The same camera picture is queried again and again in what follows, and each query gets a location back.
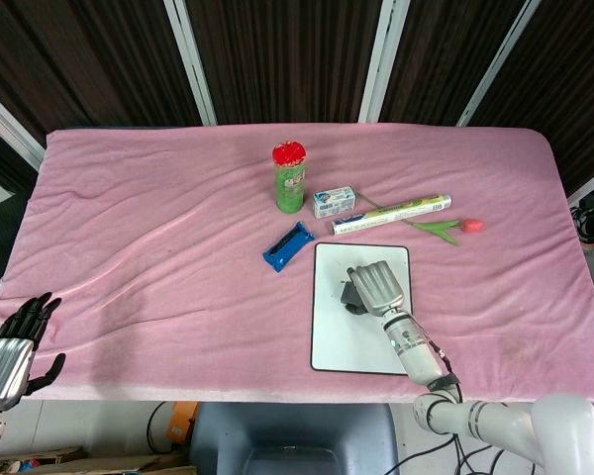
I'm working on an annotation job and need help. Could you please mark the white partition frame post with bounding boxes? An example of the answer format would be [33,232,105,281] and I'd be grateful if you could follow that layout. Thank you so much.
[0,81,47,170]
[161,0,219,127]
[456,0,543,128]
[565,161,594,205]
[357,0,411,125]

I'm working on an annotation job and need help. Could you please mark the green chip can red lid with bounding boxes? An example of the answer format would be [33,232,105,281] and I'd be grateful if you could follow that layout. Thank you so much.
[271,141,308,215]

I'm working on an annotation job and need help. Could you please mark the white dry-erase board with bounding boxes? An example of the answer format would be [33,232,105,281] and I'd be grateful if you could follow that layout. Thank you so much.
[309,241,415,376]

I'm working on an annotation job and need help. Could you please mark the blue snack packet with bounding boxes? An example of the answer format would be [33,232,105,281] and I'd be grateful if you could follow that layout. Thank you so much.
[262,221,313,273]

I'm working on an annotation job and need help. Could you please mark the black cable on robot arm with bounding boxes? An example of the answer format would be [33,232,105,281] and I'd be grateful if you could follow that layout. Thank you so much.
[428,340,464,405]

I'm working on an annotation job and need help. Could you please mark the small white blue carton box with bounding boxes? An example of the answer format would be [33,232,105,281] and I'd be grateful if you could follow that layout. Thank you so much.
[312,184,360,220]

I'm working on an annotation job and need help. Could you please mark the artificial red tulip flower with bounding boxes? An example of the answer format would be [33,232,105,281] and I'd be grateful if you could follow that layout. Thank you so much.
[358,191,485,247]

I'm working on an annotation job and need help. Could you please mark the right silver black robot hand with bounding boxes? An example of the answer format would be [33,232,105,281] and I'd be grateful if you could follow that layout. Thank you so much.
[345,259,407,317]

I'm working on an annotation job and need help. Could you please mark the pink table cloth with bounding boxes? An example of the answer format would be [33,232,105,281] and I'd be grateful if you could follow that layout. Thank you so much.
[0,123,576,404]

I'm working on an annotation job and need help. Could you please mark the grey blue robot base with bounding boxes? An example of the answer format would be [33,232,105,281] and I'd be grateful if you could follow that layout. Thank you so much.
[189,402,398,475]

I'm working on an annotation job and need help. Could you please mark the brown cardboard box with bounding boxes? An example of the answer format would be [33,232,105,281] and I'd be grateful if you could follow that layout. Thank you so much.
[0,444,198,475]

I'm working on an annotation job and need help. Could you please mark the black whiteboard eraser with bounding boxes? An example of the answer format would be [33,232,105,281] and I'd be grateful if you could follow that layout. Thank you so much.
[339,279,366,316]

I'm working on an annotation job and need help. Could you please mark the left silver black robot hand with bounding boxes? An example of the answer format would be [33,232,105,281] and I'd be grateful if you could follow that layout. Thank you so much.
[0,291,67,413]

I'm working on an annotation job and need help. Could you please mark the silver foil roll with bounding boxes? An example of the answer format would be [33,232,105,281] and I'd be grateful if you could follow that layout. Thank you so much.
[331,193,452,238]

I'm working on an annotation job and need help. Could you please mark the orange box on floor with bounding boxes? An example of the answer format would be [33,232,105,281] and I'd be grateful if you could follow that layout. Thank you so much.
[166,401,200,442]

